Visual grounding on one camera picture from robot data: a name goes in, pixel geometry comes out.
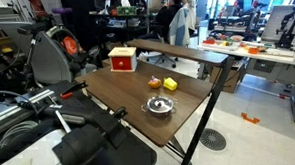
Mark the orange plush toy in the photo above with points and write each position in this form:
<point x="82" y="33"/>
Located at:
<point x="154" y="83"/>

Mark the small black robot arm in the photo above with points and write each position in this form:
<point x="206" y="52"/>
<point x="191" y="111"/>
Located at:
<point x="287" y="36"/>

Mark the yellow toy block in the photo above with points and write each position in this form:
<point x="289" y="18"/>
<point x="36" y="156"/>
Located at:
<point x="170" y="84"/>

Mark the small steel lidded pot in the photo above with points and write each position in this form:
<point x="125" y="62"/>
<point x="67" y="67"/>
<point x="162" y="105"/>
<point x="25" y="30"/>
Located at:
<point x="159" y="104"/>

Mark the office chair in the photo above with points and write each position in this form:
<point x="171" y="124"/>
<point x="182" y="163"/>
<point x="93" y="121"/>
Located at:
<point x="168" y="60"/>

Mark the cream wooden box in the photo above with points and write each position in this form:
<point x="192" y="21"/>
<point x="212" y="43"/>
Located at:
<point x="122" y="52"/>

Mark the dark wooden raised shelf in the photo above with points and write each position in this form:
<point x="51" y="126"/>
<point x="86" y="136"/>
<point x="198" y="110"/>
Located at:
<point x="186" y="52"/>

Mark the seated person dark top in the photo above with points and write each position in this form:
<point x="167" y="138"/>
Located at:
<point x="166" y="16"/>

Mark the black equipment platform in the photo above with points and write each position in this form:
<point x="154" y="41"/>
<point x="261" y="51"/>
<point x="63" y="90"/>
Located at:
<point x="78" y="105"/>

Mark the orange tray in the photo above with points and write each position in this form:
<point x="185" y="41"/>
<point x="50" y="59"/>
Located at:
<point x="209" y="41"/>

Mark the green electronics box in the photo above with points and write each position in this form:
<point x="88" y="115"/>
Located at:
<point x="126" y="10"/>

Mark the person in white shirt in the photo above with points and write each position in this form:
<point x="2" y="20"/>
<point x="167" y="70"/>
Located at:
<point x="191" y="10"/>

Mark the round floor drain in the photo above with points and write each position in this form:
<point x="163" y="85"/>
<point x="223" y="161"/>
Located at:
<point x="212" y="139"/>

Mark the cardboard box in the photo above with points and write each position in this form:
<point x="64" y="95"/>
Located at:
<point x="234" y="80"/>

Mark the orange round disc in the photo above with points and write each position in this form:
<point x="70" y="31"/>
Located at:
<point x="69" y="45"/>

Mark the white bowl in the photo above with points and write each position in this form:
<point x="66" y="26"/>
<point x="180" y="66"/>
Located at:
<point x="237" y="38"/>

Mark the grey curved machine housing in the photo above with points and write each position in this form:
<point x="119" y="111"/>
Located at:
<point x="50" y="63"/>

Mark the black lab bench with equipment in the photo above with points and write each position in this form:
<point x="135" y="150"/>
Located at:
<point x="238" y="20"/>

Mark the orange container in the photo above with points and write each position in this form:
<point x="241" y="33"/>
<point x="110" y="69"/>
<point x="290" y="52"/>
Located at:
<point x="253" y="50"/>

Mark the purple foam roller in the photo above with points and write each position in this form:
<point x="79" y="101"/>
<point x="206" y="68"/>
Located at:
<point x="61" y="10"/>

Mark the white height-adjustable desk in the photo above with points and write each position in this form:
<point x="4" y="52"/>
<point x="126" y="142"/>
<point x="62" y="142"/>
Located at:
<point x="280" y="57"/>

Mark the grey perforated panel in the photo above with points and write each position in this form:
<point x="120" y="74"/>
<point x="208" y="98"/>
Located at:
<point x="271" y="23"/>

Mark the small yellow object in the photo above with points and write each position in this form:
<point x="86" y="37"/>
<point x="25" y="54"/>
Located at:
<point x="7" y="50"/>

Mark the black metal table frame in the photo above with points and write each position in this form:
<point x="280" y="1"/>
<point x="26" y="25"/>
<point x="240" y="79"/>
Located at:
<point x="208" y="108"/>

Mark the aluminium extrusion rail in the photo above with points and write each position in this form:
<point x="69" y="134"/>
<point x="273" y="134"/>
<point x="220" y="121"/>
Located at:
<point x="8" y="113"/>

